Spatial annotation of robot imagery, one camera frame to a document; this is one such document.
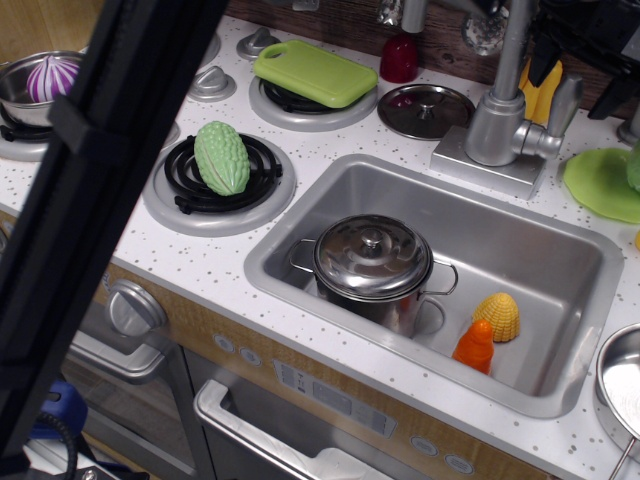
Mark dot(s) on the front black stove burner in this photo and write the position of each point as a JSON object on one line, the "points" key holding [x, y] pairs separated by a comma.
{"points": [[200, 190]]}

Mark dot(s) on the orange toy bottle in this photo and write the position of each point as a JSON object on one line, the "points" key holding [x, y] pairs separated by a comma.
{"points": [[476, 347]]}

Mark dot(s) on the grey stove knob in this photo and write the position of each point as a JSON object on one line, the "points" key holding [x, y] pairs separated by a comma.
{"points": [[212, 85], [250, 47]]}

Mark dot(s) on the steel pot with lid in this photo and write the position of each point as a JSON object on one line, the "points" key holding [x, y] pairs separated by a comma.
{"points": [[377, 267]]}

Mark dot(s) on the green toy bitter gourd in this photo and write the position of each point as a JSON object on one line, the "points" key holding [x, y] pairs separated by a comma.
{"points": [[222, 159]]}

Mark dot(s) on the silver toy faucet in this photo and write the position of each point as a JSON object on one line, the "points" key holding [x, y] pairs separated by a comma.
{"points": [[501, 149]]}

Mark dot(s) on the steel bowl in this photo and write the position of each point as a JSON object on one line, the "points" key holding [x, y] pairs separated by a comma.
{"points": [[616, 391], [15, 98]]}

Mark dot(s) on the red plastic cup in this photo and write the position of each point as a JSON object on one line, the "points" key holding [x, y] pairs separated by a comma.
{"points": [[399, 59]]}

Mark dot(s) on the silver dishwasher door handle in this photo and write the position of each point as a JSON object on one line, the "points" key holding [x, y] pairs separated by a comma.
{"points": [[330, 463]]}

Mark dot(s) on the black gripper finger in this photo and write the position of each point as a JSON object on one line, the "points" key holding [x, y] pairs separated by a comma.
{"points": [[618, 91], [545, 54]]}

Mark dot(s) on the back right stove burner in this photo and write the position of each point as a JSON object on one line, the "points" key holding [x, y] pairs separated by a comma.
{"points": [[284, 109]]}

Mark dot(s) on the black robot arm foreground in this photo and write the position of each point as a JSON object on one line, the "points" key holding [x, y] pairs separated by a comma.
{"points": [[82, 213]]}

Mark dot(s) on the flat steel pot lid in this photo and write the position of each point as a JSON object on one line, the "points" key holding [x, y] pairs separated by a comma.
{"points": [[424, 111]]}

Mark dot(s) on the purple toy onion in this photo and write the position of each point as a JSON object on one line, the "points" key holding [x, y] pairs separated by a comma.
{"points": [[50, 78]]}

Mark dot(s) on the grey stove knob back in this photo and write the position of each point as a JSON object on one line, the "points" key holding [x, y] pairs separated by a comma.
{"points": [[250, 47]]}

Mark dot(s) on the grey toy sink basin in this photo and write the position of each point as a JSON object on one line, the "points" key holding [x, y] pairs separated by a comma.
{"points": [[563, 278]]}

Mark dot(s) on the silver faucet lever handle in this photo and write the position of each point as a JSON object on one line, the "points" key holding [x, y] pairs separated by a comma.
{"points": [[564, 105]]}

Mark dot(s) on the green plastic plate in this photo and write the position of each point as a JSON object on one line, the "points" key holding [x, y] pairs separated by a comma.
{"points": [[597, 179]]}

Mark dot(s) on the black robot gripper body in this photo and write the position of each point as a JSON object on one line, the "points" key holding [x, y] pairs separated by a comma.
{"points": [[602, 34]]}

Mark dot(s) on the steel bowl at right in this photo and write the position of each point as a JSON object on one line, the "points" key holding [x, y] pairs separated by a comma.
{"points": [[616, 391]]}

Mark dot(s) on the back left stove burner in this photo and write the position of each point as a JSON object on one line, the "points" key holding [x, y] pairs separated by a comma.
{"points": [[211, 51]]}

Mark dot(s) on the blue plastic clamp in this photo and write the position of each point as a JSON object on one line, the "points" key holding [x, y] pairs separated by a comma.
{"points": [[63, 406]]}

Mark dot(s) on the hanging clear glass ball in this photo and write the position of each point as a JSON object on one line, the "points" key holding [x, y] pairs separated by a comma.
{"points": [[484, 36]]}

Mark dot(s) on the grey stove knob middle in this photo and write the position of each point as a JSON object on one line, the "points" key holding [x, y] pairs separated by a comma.
{"points": [[212, 85]]}

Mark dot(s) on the silver oven dial knob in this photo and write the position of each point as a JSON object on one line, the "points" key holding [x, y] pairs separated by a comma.
{"points": [[132, 311]]}

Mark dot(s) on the yellow toy banana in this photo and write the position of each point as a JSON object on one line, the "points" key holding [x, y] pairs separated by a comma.
{"points": [[539, 99]]}

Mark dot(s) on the silver oven door handle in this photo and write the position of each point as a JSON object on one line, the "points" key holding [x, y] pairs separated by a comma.
{"points": [[134, 360]]}

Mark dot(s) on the steel bowl at left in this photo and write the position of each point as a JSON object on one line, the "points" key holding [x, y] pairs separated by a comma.
{"points": [[15, 98]]}

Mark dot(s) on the yellow toy corn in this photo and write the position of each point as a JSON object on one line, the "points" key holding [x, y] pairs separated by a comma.
{"points": [[501, 311]]}

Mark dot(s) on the green plastic cutting board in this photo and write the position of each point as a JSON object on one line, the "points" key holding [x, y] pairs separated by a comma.
{"points": [[314, 73]]}

